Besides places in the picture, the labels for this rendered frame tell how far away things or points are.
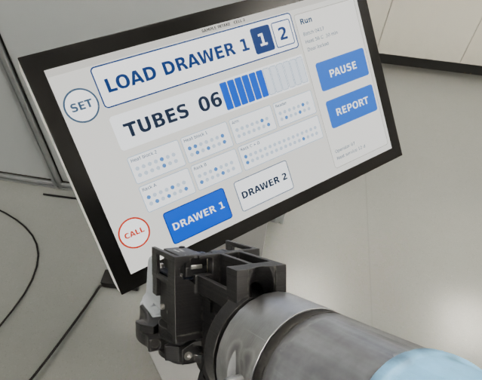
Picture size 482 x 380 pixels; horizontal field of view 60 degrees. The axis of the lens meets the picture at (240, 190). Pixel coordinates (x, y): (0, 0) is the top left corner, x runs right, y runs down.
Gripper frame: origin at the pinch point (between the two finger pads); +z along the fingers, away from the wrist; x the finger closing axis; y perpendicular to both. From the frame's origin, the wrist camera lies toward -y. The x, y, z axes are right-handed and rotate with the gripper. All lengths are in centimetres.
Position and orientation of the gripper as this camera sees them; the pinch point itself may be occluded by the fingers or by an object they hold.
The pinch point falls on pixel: (159, 301)
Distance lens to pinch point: 45.4
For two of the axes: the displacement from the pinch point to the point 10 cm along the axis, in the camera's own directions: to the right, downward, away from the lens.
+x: -8.7, 0.2, -4.9
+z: -4.9, -0.2, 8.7
